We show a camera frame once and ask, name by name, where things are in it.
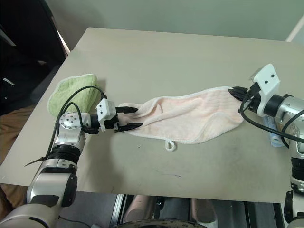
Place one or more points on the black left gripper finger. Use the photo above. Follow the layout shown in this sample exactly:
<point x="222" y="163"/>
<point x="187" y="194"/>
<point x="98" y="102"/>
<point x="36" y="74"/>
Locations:
<point x="128" y="127"/>
<point x="127" y="110"/>

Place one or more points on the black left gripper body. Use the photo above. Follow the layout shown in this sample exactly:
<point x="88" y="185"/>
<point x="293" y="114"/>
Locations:
<point x="112" y="122"/>

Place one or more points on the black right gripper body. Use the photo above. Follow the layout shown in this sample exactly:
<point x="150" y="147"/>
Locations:
<point x="253" y="95"/>

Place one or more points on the pale pink towel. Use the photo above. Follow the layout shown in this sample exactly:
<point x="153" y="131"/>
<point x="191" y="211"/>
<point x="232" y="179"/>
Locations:
<point x="190" y="114"/>

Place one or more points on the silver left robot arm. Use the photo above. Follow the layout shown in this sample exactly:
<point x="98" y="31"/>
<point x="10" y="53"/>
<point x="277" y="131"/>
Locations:
<point x="66" y="137"/>

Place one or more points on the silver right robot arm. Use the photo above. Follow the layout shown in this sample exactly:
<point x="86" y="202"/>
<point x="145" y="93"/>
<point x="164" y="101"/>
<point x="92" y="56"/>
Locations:
<point x="295" y="147"/>

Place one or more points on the folded light blue towel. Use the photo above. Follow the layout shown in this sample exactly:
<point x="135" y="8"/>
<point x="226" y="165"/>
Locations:
<point x="275" y="141"/>

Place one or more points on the folded green towel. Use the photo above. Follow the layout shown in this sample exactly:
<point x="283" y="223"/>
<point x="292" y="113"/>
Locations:
<point x="71" y="88"/>

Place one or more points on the pinkish rounded shape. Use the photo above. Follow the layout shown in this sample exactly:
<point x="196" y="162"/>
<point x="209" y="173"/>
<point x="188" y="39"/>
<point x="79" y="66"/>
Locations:
<point x="203" y="211"/>
<point x="139" y="209"/>

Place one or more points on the black perforated curved rim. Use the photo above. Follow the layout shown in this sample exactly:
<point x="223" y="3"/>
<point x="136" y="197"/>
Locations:
<point x="161" y="223"/>

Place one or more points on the person in dark jacket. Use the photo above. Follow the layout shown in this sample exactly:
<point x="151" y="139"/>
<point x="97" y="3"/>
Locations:
<point x="19" y="66"/>

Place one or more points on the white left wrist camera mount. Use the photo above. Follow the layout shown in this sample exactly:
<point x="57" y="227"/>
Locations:
<point x="105" y="109"/>

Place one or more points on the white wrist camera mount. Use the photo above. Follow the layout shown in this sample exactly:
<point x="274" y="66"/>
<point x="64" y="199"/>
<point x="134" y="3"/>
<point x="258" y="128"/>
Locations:
<point x="105" y="109"/>
<point x="267" y="80"/>

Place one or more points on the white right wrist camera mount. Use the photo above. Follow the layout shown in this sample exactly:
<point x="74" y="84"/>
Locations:
<point x="267" y="80"/>

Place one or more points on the white wall trim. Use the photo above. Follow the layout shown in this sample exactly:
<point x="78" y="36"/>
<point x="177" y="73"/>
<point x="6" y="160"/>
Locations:
<point x="295" y="29"/>

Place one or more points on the aluminium frame profile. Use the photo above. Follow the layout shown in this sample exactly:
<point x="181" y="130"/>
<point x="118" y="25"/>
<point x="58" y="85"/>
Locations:
<point x="118" y="209"/>

